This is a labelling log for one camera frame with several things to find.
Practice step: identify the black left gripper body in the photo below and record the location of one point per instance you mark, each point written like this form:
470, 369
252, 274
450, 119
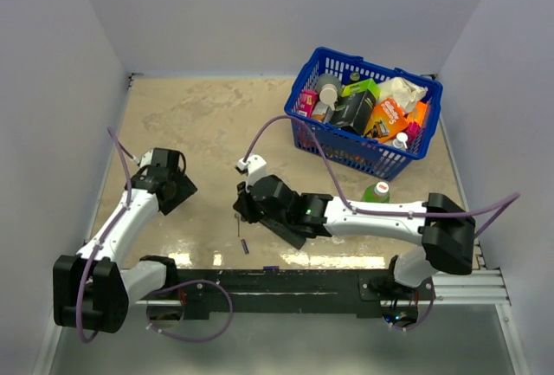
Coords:
183, 189

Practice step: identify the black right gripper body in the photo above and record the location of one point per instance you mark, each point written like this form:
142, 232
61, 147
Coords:
253, 210

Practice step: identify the thin clear-handled screwdriver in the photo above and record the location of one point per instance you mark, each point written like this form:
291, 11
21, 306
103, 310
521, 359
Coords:
238, 224

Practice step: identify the blue purple battery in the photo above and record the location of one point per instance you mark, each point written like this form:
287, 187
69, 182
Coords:
245, 246

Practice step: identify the black remote control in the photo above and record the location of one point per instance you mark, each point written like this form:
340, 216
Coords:
284, 233

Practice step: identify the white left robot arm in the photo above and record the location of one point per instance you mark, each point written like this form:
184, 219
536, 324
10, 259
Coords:
91, 290

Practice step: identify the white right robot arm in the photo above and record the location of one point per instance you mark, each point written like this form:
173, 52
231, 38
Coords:
440, 230

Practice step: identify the blue plastic basket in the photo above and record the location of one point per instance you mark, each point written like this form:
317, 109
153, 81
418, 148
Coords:
361, 154

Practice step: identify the pink small box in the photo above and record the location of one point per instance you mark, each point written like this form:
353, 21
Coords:
308, 101

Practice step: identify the black and green box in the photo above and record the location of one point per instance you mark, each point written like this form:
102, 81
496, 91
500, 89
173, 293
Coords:
355, 106

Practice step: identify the grey white-capped bottle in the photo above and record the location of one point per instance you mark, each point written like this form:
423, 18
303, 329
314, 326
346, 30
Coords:
329, 88

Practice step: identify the orange razor box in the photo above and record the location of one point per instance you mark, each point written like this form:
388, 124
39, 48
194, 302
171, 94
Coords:
386, 121

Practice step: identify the white pump bottle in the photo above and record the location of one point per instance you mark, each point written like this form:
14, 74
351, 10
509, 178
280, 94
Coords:
400, 141

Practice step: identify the magenta box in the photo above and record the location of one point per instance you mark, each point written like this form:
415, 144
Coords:
412, 131

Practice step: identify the white crumpled bag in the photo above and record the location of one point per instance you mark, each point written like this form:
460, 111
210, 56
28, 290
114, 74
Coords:
404, 93

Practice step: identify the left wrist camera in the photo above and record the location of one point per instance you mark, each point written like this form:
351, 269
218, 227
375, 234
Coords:
145, 159

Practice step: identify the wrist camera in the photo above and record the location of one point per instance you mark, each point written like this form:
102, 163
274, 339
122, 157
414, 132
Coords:
145, 159
254, 168

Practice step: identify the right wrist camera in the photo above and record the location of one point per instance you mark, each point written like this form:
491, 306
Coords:
254, 168

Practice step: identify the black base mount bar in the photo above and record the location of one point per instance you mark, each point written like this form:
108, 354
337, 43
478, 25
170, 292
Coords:
362, 292

